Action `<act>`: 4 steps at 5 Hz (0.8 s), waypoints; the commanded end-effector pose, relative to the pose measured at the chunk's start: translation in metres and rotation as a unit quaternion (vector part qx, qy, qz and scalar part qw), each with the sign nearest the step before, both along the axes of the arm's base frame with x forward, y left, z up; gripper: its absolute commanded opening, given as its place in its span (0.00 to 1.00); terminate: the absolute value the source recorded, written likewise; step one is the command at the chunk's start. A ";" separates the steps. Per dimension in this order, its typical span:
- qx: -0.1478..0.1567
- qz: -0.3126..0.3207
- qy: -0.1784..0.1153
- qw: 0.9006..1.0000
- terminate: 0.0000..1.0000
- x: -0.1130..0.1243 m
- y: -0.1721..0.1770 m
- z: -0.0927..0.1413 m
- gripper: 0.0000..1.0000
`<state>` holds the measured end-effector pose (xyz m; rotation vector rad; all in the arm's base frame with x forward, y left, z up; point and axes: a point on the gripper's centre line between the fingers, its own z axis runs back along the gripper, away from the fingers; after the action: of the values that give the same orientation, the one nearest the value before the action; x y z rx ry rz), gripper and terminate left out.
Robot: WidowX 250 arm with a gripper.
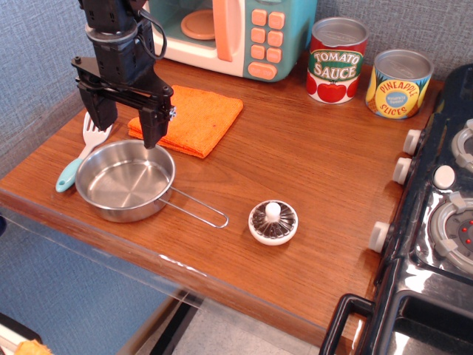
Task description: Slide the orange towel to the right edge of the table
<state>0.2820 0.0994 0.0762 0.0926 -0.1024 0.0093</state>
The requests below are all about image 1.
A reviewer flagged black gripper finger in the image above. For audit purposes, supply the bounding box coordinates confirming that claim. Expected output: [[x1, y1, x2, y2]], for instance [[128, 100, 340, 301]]
[[79, 89, 118, 131], [139, 106, 171, 149]]

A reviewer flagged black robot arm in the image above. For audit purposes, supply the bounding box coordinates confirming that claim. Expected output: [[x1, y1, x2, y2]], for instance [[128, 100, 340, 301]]
[[72, 1, 174, 149]]

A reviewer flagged white spatula teal handle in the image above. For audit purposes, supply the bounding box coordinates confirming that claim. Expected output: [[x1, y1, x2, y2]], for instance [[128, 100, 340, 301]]
[[55, 112, 112, 193]]

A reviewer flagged black toy stove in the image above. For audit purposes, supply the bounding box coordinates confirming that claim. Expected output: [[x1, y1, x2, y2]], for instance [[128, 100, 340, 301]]
[[318, 63, 473, 355]]

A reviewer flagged white stove knob front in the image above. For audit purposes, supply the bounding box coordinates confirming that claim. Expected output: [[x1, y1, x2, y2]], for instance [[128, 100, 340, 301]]
[[368, 221, 390, 253]]

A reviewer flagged orange towel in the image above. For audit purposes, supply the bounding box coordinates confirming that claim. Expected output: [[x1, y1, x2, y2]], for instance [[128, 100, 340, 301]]
[[127, 84, 245, 160]]

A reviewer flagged white stove knob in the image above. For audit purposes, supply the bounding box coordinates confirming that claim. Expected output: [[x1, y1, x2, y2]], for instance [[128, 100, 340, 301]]
[[392, 158, 412, 185], [403, 129, 422, 155], [368, 221, 390, 253]]

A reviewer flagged black oven door handle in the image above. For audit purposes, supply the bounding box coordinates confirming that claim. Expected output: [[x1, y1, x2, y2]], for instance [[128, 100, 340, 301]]
[[319, 294, 375, 354]]

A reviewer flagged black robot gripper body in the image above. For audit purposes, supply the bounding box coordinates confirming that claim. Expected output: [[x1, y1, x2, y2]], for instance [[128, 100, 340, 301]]
[[72, 32, 174, 118]]

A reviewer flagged steel frying pan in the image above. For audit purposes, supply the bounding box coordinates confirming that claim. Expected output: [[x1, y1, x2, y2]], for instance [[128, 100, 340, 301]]
[[75, 140, 229, 229]]

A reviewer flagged white stove knob rear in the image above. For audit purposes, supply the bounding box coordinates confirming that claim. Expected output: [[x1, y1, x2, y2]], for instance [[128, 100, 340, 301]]
[[403, 129, 422, 155]]

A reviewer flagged pineapple slices can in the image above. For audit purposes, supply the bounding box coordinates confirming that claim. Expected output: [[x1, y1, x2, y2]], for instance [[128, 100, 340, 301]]
[[365, 49, 434, 120]]

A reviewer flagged white stove knob middle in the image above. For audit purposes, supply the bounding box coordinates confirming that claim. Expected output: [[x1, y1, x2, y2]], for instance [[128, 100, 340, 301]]
[[392, 158, 412, 185]]

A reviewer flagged teal toy microwave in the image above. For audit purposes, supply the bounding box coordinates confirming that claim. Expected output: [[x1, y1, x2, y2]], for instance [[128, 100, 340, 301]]
[[145, 1, 317, 82]]

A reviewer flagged orange plate in microwave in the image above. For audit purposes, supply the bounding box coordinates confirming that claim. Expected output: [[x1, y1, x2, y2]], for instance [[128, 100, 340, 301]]
[[180, 9, 215, 41]]

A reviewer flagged tomato sauce can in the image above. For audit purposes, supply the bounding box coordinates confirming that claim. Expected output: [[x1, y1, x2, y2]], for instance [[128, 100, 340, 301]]
[[306, 17, 369, 104]]

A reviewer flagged black cable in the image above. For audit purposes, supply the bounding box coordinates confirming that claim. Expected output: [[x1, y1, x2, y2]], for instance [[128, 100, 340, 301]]
[[136, 7, 169, 61]]

